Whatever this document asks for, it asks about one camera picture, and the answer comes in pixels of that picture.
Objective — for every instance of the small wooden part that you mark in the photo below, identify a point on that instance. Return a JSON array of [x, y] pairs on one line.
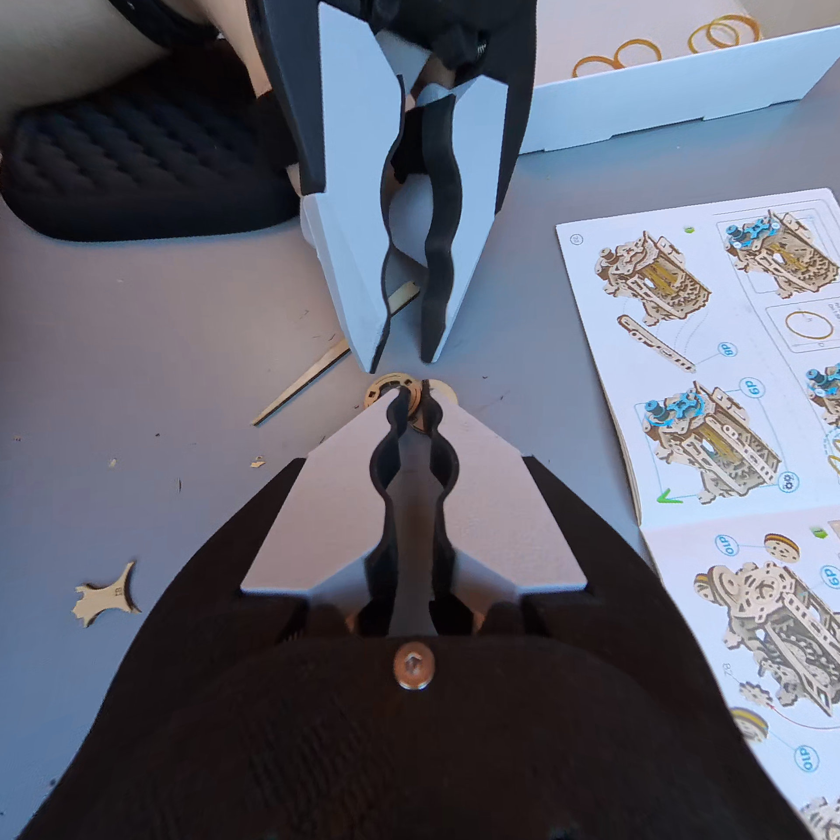
[[443, 403]]

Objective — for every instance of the grey desk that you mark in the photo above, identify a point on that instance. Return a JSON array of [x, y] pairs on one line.
[[164, 328]]

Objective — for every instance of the person's left hand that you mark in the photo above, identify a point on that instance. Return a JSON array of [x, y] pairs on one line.
[[436, 72]]

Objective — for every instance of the black quilted cushion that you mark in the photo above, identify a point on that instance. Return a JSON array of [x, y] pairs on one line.
[[131, 164]]

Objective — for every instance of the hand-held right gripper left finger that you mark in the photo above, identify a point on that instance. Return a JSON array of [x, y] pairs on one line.
[[308, 525]]

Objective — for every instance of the flat wooden stick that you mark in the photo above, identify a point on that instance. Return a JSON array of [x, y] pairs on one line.
[[295, 394]]

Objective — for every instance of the white cardboard box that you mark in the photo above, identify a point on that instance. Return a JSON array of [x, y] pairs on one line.
[[656, 98]]

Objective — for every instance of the yellow rubber band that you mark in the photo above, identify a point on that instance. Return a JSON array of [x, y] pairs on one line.
[[756, 26], [577, 65], [692, 39], [620, 56]]

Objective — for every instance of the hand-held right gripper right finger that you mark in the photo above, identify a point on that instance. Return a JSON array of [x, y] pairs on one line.
[[505, 525]]

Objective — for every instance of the star-shaped wooden offcut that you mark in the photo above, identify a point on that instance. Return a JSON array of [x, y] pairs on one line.
[[105, 594]]

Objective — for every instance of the illustrated instruction booklet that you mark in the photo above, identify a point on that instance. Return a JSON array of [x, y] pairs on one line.
[[741, 315]]

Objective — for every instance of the person's left forearm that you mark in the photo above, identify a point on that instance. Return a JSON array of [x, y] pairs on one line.
[[59, 39]]

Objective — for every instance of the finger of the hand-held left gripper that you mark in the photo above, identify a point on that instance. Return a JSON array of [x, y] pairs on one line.
[[479, 164], [354, 131]]

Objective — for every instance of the round wooden wheel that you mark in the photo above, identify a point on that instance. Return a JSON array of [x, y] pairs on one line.
[[380, 392]]

